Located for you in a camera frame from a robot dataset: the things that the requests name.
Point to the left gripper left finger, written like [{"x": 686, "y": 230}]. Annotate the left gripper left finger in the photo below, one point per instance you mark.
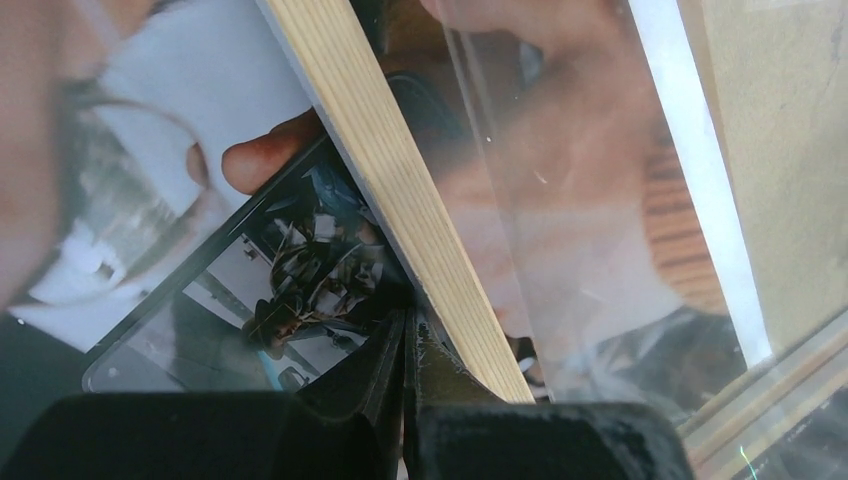
[{"x": 344, "y": 425}]

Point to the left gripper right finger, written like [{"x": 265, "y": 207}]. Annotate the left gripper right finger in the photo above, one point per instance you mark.
[{"x": 456, "y": 428}]

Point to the printed photo with white border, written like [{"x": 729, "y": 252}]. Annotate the printed photo with white border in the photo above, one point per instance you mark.
[{"x": 172, "y": 203}]

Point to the wooden picture frame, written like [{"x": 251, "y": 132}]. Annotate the wooden picture frame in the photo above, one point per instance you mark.
[{"x": 381, "y": 77}]

